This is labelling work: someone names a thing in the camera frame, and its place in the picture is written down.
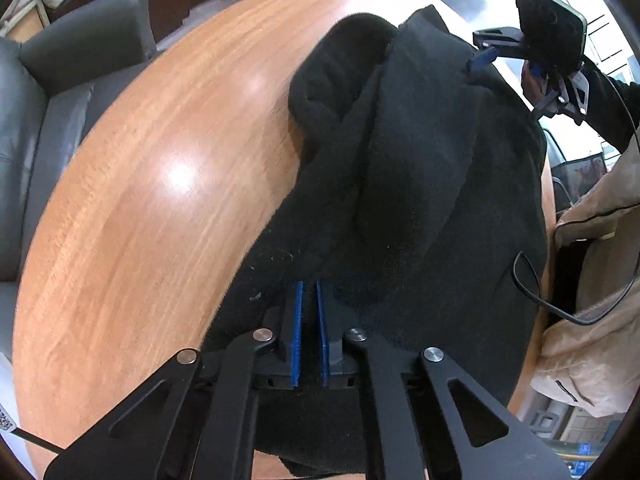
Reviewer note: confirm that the black fleece jacket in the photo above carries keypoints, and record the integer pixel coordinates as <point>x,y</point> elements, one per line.
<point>410,185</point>

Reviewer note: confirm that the light wooden box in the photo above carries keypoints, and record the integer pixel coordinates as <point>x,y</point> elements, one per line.
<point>27,25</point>

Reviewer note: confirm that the person's right hand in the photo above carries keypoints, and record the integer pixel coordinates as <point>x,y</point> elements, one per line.
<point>531,85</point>

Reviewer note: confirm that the grey leather armchair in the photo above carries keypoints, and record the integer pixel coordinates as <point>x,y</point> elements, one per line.
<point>50,85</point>

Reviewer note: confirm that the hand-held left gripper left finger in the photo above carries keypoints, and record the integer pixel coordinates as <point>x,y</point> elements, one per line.
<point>297,330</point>

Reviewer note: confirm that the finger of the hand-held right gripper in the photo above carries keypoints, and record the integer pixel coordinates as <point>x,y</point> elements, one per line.
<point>480,59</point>
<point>562,92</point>

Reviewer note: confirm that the person's right forearm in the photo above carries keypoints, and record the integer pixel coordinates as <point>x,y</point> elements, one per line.
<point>615,110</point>

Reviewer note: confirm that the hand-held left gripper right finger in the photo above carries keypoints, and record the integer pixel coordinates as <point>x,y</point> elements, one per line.
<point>322,330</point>

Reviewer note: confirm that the person's beige jacket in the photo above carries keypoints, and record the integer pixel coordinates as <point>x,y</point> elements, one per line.
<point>600,360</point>

